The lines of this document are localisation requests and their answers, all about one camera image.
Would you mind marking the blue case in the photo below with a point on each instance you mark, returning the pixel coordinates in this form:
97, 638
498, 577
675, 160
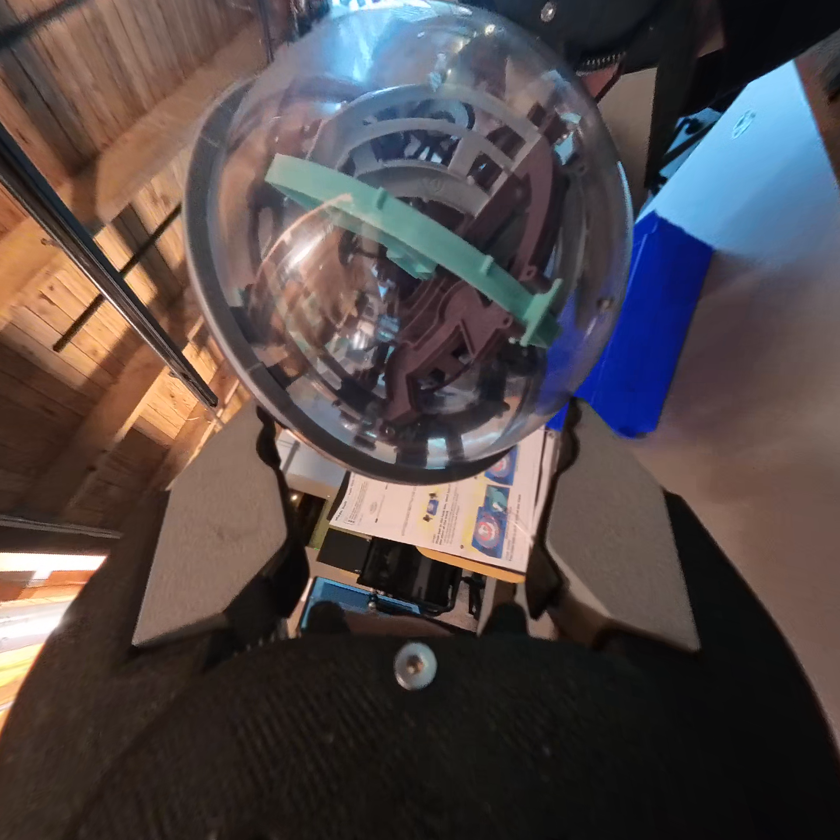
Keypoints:
341, 594

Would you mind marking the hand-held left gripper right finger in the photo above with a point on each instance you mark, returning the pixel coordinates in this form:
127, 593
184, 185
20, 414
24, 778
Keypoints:
617, 538

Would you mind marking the clear plastic maze ball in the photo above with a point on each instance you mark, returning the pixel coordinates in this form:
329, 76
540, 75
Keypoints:
407, 262

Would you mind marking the black device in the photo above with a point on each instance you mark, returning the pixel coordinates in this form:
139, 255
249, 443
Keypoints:
400, 564

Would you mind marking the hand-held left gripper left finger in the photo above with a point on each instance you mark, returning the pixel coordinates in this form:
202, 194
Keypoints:
210, 551

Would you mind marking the yellow wooden board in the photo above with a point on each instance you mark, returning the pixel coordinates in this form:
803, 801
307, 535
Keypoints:
485, 569

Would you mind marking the black thin rod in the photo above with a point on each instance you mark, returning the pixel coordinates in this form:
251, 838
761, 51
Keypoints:
151, 239

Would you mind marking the blue plastic bin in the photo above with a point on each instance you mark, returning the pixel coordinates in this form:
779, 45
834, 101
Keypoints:
643, 328

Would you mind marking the white box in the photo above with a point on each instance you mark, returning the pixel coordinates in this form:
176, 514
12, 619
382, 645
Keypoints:
308, 466

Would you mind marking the printed instruction sheet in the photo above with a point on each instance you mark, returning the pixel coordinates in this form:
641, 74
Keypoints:
394, 512

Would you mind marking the black metal rail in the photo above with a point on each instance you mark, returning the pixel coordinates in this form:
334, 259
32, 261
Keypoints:
98, 262

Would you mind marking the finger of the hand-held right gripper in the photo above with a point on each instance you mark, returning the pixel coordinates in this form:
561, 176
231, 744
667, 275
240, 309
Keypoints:
630, 118

